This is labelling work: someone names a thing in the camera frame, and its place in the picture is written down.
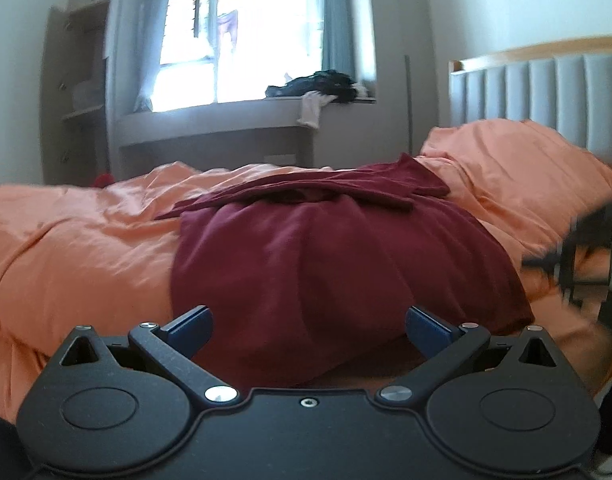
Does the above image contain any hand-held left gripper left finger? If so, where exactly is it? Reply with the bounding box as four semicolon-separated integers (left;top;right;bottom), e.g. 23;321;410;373
58;305;241;406

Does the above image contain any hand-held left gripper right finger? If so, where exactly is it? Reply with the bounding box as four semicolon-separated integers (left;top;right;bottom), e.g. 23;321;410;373
376;305;557;406

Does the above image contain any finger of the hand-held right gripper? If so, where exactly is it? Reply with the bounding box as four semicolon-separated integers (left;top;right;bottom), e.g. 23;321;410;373
520;247;566;275

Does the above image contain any dark red sweater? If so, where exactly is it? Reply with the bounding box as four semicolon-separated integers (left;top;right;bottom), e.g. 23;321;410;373
156;152;536;377

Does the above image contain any pile of dark clothes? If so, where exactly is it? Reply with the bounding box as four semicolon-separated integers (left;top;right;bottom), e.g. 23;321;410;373
265;71;371;106

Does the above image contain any orange duvet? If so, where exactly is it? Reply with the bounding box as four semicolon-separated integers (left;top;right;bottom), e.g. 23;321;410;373
0;119;612;423

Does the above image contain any grey padded wooden headboard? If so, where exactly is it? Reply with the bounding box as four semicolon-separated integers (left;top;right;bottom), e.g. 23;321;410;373
448;35;612;168

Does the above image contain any grey window bench with drawers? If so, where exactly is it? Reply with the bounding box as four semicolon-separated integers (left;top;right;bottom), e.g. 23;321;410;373
113;97;377;168

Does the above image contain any white garment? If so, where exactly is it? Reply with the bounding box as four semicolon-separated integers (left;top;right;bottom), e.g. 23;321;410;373
297;91;334;129

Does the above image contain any tall grey wardrobe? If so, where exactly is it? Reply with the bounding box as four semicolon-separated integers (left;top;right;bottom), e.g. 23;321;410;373
356;0;443;157

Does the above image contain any white folded bedding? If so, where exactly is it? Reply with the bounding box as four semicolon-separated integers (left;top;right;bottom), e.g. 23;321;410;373
68;80;105;109

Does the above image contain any open grey cabinet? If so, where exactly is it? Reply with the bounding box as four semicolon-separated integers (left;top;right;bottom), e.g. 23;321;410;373
40;2;118;187

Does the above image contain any blue-grey curtain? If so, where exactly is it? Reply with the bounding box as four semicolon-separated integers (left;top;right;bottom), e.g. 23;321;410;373
133;0;174;113
320;0;357;78

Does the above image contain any window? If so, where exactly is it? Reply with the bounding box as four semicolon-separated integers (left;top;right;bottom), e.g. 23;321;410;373
151;0;331;113

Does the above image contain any purple hanging garment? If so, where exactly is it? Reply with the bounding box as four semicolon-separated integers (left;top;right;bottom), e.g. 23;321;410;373
217;10;240;54

